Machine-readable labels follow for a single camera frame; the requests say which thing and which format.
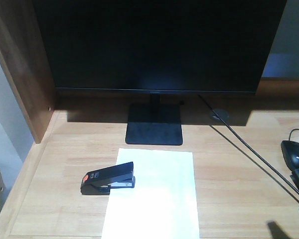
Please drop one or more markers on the grey desk cable grommet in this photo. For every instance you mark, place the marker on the grey desk cable grommet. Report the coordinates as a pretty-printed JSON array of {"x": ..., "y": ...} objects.
[{"x": 219, "y": 114}]

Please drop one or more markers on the black computer mouse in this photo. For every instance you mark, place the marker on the black computer mouse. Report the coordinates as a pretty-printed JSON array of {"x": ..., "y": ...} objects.
[{"x": 290, "y": 150}]

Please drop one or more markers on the black monitor stand base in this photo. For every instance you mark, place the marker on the black monitor stand base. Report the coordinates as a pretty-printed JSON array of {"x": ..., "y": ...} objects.
[{"x": 154, "y": 123}]

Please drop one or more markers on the black stapler with orange grip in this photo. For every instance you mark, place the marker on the black stapler with orange grip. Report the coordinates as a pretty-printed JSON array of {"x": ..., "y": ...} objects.
[{"x": 101, "y": 181}]

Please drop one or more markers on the black computer monitor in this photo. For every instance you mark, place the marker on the black computer monitor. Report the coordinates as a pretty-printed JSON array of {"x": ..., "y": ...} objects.
[{"x": 164, "y": 46}]

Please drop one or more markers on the white paper sheet stack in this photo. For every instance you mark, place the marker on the white paper sheet stack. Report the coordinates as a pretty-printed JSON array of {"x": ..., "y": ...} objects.
[{"x": 162, "y": 204}]

